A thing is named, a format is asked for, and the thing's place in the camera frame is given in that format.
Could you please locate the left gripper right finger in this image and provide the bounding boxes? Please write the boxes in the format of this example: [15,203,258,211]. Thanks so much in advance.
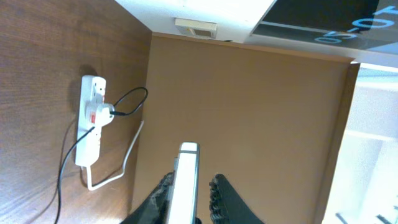
[209,174,264,224]

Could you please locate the white USB charger plug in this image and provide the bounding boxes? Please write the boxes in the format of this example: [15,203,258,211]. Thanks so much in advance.
[85,102,114,127]

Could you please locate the white power strip cord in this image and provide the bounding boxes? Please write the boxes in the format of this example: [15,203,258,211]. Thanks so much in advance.
[85,119,146,192]

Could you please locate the black charging cable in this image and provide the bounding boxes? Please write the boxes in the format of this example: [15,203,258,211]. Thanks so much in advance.
[53,86,149,224]

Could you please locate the white wall switch box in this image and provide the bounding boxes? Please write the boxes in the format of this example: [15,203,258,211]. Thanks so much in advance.
[175,18,217,39]

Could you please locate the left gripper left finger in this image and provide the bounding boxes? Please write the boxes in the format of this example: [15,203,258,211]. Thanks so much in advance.
[121,172,174,224]

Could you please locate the black Galaxy smartphone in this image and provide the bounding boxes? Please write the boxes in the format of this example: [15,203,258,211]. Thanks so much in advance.
[165,142,200,224]

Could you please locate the white power strip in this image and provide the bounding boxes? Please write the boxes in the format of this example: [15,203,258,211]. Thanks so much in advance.
[75,75,106,167]

